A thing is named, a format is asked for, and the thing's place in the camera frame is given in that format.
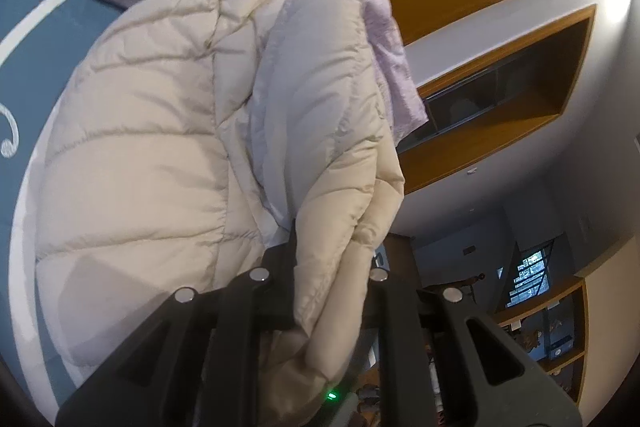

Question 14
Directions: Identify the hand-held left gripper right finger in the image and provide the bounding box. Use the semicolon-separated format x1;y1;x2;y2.
369;268;583;427

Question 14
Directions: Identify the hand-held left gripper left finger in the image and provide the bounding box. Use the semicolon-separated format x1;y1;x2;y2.
55;231;301;427

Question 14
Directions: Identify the beige quilted down jacket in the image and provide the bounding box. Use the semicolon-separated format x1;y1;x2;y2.
35;0;407;427

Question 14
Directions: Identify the barred window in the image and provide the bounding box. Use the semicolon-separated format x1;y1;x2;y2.
504;241;557;309

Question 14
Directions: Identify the wooden bookshelf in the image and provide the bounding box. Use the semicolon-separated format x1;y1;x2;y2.
492;276;590;380

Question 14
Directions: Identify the bed with blue striped sheet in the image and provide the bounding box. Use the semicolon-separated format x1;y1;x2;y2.
0;0;133;410

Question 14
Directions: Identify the wooden wall shelf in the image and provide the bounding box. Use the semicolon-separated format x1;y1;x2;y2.
396;4;598;196

